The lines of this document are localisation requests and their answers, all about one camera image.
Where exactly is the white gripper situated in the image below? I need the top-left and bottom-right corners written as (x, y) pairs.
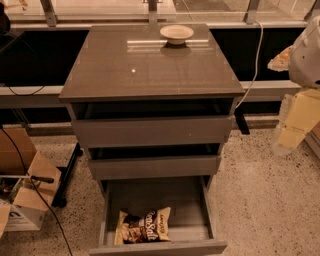
top-left (271, 89), bottom-right (320, 155)

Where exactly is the brown sea salt chip bag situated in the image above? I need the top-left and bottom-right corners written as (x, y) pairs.
top-left (114, 207), bottom-right (171, 245)

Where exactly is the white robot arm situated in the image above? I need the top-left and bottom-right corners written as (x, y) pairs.
top-left (268, 16), bottom-right (320, 155)

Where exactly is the grey middle drawer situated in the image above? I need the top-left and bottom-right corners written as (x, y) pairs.
top-left (88, 143), bottom-right (220, 180)

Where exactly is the grey drawer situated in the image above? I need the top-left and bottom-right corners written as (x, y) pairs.
top-left (72, 115), bottom-right (234, 148)
top-left (88, 143), bottom-right (220, 180)
top-left (89, 176), bottom-right (227, 256)

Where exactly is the grey top drawer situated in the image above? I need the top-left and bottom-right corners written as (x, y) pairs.
top-left (72, 115), bottom-right (234, 148)

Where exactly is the grey drawer cabinet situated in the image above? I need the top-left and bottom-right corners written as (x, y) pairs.
top-left (58, 23), bottom-right (246, 188)

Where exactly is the grey bottom drawer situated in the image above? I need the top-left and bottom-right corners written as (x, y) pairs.
top-left (89, 176), bottom-right (227, 256)

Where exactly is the cardboard box right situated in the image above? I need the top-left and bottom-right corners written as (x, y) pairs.
top-left (305, 122), bottom-right (320, 159)

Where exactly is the white bowl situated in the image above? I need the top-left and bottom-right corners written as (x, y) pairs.
top-left (160, 25), bottom-right (194, 45)

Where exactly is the black table leg stand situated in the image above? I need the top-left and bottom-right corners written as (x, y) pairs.
top-left (52, 143), bottom-right (83, 208)

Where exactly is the open cardboard box left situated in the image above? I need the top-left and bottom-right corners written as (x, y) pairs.
top-left (0, 128), bottom-right (61, 237)

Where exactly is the white cable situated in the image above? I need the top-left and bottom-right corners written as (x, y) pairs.
top-left (235, 20), bottom-right (264, 110)

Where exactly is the black handled tool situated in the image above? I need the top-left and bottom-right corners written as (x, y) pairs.
top-left (0, 175), bottom-right (54, 184)

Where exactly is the black cable left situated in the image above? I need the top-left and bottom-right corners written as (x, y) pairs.
top-left (0, 125), bottom-right (74, 256)

